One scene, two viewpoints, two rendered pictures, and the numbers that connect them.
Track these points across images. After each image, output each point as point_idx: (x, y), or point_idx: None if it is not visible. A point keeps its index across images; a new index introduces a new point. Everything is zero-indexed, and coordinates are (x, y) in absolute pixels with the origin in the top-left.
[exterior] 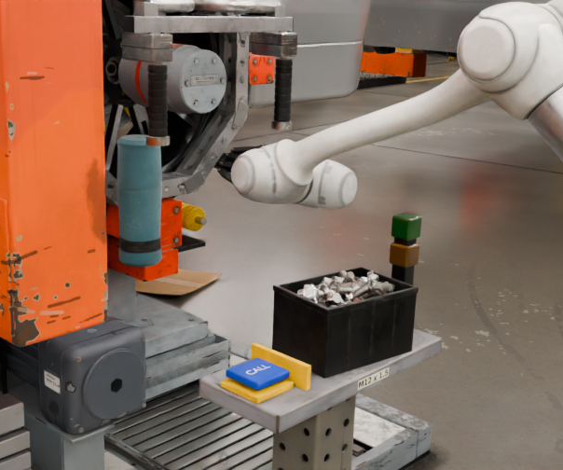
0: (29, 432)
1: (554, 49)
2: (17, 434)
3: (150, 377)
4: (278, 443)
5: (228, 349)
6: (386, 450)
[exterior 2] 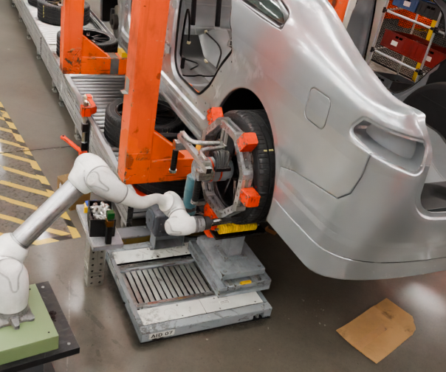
0: None
1: (72, 168)
2: None
3: (202, 264)
4: None
5: (218, 291)
6: (132, 311)
